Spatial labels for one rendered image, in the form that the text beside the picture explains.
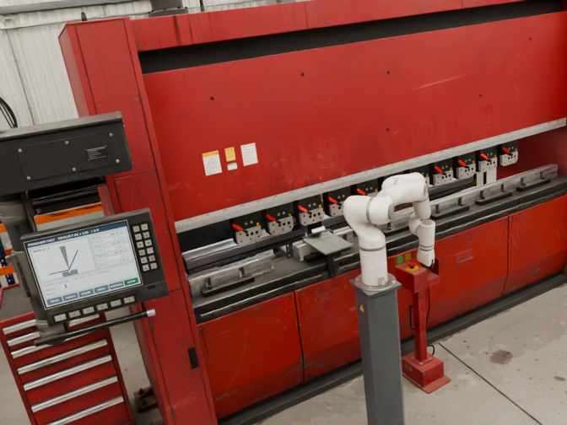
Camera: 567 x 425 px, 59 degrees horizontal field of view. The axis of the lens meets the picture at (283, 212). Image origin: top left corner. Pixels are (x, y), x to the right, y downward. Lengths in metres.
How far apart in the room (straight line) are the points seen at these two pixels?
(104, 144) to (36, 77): 4.99
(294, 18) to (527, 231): 2.32
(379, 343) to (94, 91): 1.69
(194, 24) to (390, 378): 1.94
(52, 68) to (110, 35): 4.57
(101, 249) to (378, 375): 1.43
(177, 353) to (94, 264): 0.87
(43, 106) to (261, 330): 4.71
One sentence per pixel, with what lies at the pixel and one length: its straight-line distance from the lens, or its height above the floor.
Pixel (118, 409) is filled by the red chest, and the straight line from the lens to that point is 3.21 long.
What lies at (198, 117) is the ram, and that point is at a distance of 2.56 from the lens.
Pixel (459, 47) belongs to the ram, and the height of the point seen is 1.94.
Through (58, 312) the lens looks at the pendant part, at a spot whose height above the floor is 1.29.
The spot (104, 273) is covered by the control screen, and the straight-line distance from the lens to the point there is 1.98.
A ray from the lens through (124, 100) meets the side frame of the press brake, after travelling 2.27.
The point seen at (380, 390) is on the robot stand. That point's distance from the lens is 2.63.
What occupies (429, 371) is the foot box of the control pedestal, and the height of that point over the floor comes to 0.10.
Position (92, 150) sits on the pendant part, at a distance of 1.88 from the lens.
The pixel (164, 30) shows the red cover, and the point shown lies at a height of 2.24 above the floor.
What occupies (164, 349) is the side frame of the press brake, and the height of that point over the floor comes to 0.76.
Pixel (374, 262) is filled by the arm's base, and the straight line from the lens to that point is 2.30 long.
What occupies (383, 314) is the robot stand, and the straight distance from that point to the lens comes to 2.40.
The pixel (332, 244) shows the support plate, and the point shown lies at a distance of 2.85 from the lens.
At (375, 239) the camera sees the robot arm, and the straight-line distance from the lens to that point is 2.26.
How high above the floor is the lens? 2.13
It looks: 19 degrees down
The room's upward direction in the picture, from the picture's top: 8 degrees counter-clockwise
